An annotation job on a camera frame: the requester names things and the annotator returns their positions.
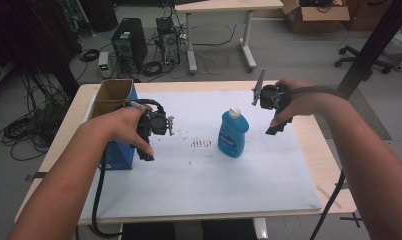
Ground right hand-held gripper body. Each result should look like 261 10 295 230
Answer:
251 68 292 111

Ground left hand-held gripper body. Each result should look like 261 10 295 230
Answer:
137 109 176 140

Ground blue cardboard box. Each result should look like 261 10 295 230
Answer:
88 78 139 171

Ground blue bottle with white cap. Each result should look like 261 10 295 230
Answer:
217 105 250 159

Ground person's right hand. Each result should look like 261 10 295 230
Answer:
270 78 324 128

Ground person's left hand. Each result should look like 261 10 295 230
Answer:
88 104 155 156

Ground small white power unit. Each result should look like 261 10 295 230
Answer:
97 50 111 80

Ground open computer tower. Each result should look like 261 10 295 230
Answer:
155 16 182 67

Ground black computer tower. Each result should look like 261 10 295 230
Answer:
110 17 149 73

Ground black office chair base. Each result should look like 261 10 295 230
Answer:
333 44 394 76

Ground open brown cardboard box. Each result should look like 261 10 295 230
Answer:
281 0 351 34

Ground white table leg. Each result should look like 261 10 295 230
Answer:
252 217 269 240

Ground white desk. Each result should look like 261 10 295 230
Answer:
174 0 285 75

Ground black curtain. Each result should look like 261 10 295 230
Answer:
0 0 84 98

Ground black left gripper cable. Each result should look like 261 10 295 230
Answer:
90 98 166 239

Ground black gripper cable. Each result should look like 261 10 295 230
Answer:
290 85 350 240
90 98 166 239

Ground loose black floor cable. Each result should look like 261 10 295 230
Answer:
191 24 238 48

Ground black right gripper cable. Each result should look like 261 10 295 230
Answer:
290 85 350 240

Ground small black cable coil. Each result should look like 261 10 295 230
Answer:
78 48 101 63

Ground black metal post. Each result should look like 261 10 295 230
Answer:
335 0 402 101

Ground tangle of black floor cables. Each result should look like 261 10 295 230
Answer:
0 71 74 162

